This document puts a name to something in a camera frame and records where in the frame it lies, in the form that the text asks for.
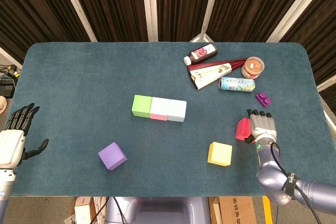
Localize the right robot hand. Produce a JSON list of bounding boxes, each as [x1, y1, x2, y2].
[[243, 109, 278, 145]]

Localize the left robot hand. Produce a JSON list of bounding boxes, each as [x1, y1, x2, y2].
[[0, 102, 50, 168]]

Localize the red foam cube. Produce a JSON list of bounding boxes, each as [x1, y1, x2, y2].
[[235, 118, 252, 141]]

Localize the light blue foam cube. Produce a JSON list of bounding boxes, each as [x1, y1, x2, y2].
[[166, 99, 187, 123]]

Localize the green foam cube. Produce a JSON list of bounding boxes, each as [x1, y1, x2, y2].
[[131, 94, 153, 118]]

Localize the purple toy brick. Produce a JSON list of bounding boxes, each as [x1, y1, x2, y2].
[[255, 91, 272, 109]]

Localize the printed light blue drink can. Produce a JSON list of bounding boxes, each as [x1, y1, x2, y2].
[[217, 76, 256, 93]]

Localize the yellow foam cube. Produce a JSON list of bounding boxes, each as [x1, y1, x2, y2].
[[207, 141, 233, 167]]

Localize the black floor device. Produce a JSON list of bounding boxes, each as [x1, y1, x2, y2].
[[0, 84, 15, 98]]

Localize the clear jar orange contents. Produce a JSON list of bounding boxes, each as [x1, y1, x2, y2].
[[240, 56, 266, 79]]

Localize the dark red folding fan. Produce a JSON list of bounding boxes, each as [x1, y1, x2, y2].
[[186, 57, 249, 91]]

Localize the brown printed cardboard box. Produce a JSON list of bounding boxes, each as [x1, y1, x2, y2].
[[219, 196, 258, 224]]

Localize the dark juice bottle white cap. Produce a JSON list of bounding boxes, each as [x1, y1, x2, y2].
[[183, 43, 218, 66]]

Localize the white cardboard box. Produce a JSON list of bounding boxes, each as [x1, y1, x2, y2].
[[74, 202, 92, 224]]

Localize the teal table cloth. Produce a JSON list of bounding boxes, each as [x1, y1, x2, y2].
[[0, 41, 336, 198]]

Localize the purple foam cube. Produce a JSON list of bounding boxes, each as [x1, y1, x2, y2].
[[98, 142, 128, 170]]

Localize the pink foam cube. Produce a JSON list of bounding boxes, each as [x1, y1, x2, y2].
[[149, 97, 170, 122]]

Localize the lavender robot torso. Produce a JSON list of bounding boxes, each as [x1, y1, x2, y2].
[[104, 196, 212, 224]]

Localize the dark brown pleated curtain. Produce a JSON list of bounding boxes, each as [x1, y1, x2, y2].
[[0, 0, 336, 106]]

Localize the black velcro arm strap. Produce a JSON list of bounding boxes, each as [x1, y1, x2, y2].
[[281, 173, 300, 196]]

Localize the white frame post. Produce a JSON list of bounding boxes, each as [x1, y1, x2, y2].
[[56, 0, 98, 42], [316, 81, 336, 93], [141, 0, 159, 42], [0, 47, 23, 70], [266, 0, 329, 43], [188, 0, 224, 43]]

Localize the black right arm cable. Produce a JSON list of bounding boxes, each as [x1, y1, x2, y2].
[[270, 142, 323, 224]]

